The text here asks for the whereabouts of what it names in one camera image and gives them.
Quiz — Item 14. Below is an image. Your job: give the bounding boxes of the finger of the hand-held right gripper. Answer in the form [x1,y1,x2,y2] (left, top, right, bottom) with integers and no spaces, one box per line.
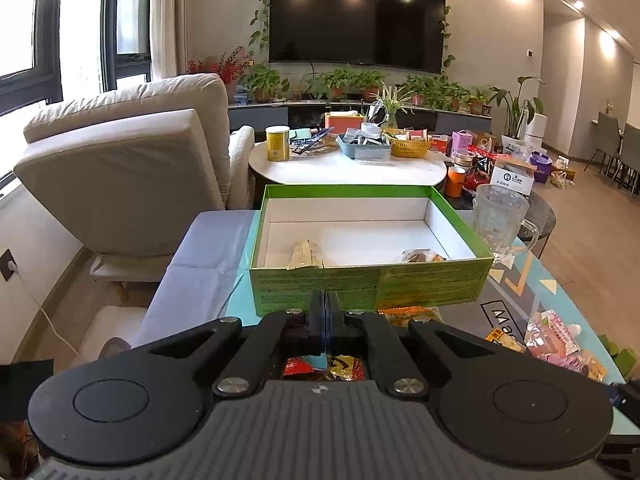
[609,385,640,409]
[597,432,640,466]

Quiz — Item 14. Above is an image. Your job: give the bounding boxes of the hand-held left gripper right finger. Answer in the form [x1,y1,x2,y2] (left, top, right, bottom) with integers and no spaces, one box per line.
[326,290,522,402]

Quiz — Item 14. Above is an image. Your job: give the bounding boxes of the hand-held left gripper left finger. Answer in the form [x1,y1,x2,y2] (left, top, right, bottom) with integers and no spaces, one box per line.
[131,290,327,402]

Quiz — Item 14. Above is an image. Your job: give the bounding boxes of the green cardboard box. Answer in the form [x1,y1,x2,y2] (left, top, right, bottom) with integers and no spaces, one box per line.
[248,184,496,317]

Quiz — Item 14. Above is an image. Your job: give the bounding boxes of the gold black snack packet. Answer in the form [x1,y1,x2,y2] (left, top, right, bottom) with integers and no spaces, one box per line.
[320,354,368,382]

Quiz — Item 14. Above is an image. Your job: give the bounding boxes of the yellow cake packet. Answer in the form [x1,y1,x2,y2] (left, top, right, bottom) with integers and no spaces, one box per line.
[376,305,445,328]

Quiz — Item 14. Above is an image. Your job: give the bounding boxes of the yellow clear snack packet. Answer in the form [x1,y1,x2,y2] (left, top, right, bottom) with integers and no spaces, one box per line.
[567,350,608,383]

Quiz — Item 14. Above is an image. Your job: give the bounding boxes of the red snack packet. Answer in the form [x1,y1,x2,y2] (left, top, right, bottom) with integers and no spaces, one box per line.
[281,355,316,380]

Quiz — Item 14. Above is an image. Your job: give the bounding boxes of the beige snack packet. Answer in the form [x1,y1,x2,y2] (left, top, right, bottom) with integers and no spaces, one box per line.
[287,240,326,271]

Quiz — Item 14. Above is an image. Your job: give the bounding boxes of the pink drink pouch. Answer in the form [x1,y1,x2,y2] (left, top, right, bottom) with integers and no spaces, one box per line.
[525,310,583,363]

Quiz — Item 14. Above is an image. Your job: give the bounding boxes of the clear packet brown snack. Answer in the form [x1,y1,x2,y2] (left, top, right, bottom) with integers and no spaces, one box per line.
[399,249,448,264]

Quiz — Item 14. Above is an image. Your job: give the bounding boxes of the blue-grey bench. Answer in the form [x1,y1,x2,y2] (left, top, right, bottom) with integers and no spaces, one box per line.
[135,210,261,351]

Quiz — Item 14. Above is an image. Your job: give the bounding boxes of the small orange packet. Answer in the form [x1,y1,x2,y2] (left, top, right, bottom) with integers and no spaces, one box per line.
[484,327,527,355]

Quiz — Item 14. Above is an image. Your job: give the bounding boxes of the round white coffee table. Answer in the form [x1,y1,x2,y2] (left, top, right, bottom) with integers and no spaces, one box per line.
[248,135,448,192]

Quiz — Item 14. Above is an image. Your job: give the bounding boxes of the dark flat packets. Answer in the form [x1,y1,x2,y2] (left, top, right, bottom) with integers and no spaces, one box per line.
[290,127,336,157]

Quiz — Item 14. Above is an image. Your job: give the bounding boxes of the yellow can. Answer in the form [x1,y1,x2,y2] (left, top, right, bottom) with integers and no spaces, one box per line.
[265,125,291,162]

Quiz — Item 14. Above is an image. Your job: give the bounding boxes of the orange cup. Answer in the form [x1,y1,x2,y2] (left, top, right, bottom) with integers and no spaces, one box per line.
[445,166,468,198]

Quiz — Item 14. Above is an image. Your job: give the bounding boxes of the wicker basket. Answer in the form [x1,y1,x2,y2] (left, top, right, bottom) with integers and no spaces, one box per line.
[387,132,433,158]

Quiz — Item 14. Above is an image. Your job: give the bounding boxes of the glass mug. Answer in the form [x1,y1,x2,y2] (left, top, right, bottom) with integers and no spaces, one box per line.
[472,184,541,267]

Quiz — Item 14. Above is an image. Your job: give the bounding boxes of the dark round side table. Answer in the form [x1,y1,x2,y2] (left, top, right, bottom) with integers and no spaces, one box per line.
[520,191,557,256]

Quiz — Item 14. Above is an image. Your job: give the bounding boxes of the orange box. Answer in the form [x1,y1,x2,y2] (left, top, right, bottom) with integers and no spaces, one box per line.
[324,111,367,133]

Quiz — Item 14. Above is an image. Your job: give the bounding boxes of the black red snack bag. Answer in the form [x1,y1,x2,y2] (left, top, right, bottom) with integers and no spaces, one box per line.
[470,152,498,181]

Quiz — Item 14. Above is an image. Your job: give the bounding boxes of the pink gift bag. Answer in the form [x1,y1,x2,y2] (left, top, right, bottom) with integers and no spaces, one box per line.
[451,130,476,163]

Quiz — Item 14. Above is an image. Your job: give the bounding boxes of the spider plant in vase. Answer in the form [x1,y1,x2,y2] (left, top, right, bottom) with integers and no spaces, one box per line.
[367,82,418,131]

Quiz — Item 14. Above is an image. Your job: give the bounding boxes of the small beige bag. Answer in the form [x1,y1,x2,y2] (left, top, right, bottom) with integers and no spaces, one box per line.
[550,157,578,190]

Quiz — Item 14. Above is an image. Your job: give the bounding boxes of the white carton blue logo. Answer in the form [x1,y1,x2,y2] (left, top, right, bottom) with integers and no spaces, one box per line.
[490,162,538,196]

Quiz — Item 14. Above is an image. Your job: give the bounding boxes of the grey television cabinet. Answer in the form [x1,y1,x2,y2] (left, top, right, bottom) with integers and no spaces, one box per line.
[227,95,493,143]

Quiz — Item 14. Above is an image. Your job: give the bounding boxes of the potted green plant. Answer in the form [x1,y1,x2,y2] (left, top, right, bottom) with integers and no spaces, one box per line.
[242,62,291,103]
[357,70,388,103]
[320,67,358,101]
[440,82,468,111]
[400,75,436,107]
[467,87,493,116]

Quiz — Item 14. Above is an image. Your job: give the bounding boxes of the grey dining chair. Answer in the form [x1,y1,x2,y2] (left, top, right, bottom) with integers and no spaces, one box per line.
[585,111,623,171]
[612,122,640,191]

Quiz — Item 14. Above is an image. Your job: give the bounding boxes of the purple bag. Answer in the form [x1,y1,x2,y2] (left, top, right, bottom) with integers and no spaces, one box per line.
[530,151,553,186]

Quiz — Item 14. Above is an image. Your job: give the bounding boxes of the beige armchair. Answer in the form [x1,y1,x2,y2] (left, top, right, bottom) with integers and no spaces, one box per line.
[14,73,256,281]

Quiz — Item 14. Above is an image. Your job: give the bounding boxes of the red flower plant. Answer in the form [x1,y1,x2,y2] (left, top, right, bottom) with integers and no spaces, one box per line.
[187,46,251,86]

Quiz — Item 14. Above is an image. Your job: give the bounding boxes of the white air purifier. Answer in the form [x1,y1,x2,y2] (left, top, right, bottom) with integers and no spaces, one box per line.
[525,114,551,153]

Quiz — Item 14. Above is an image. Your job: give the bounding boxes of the tall leafy floor plant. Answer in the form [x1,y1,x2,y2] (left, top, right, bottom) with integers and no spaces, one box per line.
[490,76,546,141]

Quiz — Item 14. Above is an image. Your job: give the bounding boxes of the hanging green vine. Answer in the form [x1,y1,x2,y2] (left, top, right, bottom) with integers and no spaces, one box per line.
[247,0,281,56]
[437,5,456,68]

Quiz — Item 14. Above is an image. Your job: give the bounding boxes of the black television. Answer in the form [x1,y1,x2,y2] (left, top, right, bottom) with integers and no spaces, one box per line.
[269,0,447,75]

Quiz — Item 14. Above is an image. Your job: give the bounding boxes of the black framed window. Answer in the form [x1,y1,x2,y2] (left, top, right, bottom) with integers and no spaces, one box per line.
[101,0,153,93]
[0,0,65,116]

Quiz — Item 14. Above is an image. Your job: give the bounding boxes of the white curtain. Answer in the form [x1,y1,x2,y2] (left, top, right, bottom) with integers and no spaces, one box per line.
[150,0,193,78]

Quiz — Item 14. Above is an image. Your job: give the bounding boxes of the white cable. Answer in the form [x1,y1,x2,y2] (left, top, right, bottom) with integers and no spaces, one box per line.
[15,272,83,356]

